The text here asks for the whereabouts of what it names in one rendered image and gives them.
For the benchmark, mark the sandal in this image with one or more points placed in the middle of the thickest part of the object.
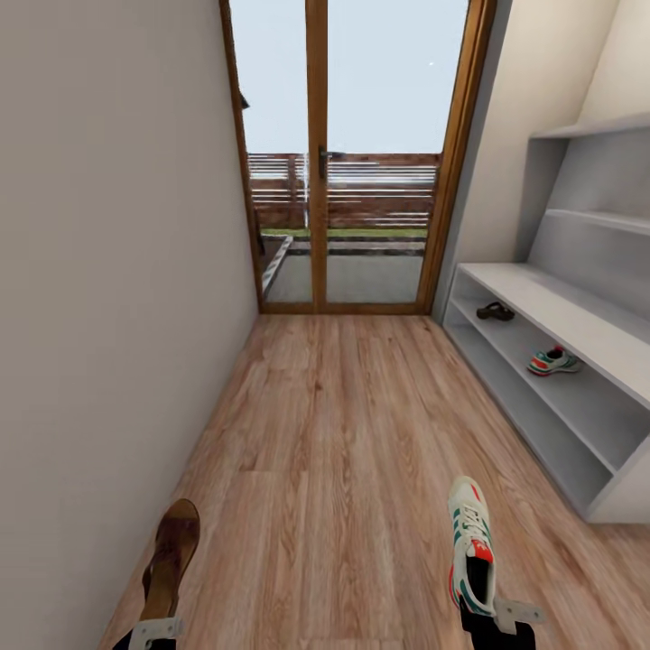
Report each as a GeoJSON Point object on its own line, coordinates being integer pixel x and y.
{"type": "Point", "coordinates": [176, 541]}
{"type": "Point", "coordinates": [495, 310]}

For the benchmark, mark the door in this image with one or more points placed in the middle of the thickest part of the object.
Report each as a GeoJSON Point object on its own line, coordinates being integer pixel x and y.
{"type": "Point", "coordinates": [352, 119]}

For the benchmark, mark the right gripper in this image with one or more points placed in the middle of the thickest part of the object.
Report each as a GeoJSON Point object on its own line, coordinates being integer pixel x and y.
{"type": "Point", "coordinates": [486, 635]}

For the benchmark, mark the gym shoe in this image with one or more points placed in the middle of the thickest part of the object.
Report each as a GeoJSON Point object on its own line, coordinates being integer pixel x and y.
{"type": "Point", "coordinates": [473, 572]}
{"type": "Point", "coordinates": [554, 360]}

